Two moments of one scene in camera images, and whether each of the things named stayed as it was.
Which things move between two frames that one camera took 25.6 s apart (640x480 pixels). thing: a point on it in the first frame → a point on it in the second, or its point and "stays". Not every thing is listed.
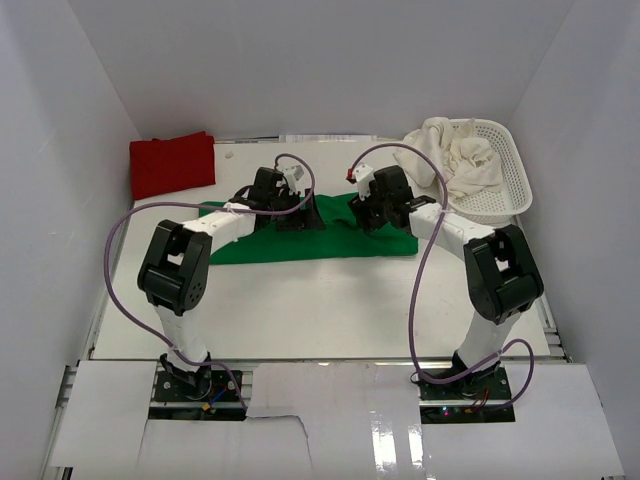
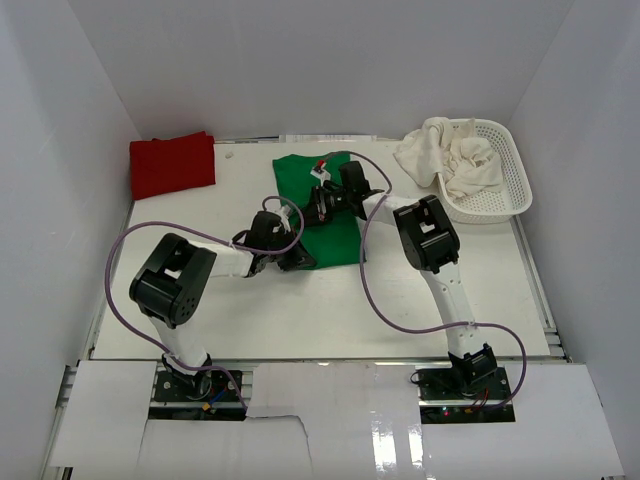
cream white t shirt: [468, 163] stays
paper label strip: [326, 138] stays
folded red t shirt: [168, 164] stays
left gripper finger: [312, 218] → [296, 259]
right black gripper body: [372, 212] → [334, 202]
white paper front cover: [329, 422] stays
